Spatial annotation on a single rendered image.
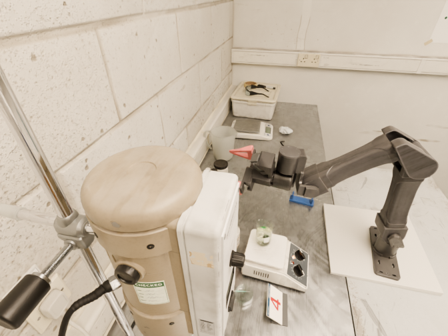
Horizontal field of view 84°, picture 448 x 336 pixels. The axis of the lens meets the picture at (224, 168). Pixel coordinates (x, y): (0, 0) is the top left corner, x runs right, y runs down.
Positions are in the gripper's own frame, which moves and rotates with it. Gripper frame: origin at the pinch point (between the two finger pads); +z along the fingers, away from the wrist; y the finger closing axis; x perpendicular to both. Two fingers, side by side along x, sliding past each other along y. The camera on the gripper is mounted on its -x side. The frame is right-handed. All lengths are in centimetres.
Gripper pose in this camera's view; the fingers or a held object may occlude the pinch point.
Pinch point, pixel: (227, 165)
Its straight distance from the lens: 76.7
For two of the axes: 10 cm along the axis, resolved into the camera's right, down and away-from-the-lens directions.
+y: -3.2, 8.8, -3.4
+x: 1.6, 4.1, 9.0
